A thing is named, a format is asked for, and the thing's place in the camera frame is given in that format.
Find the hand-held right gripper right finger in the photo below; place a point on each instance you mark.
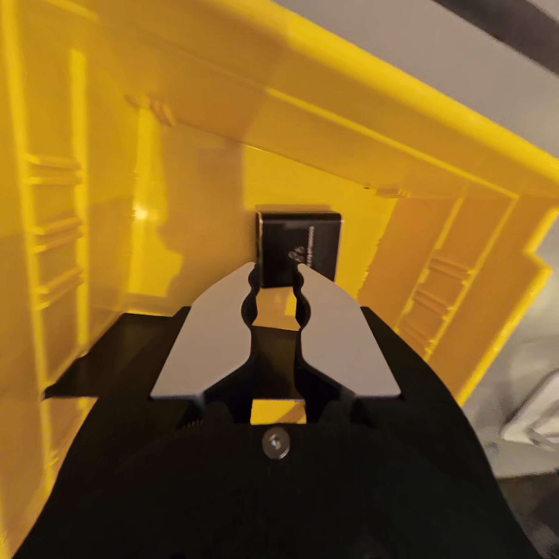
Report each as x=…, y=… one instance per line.
x=345, y=345

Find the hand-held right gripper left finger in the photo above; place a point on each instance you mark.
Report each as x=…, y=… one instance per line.
x=209, y=345

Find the yellow plastic bin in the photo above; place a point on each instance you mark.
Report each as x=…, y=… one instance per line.
x=174, y=174

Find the black ethernet port box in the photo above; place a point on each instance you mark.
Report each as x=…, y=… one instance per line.
x=301, y=244

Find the white flat tray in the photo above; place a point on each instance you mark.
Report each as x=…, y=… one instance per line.
x=533, y=415

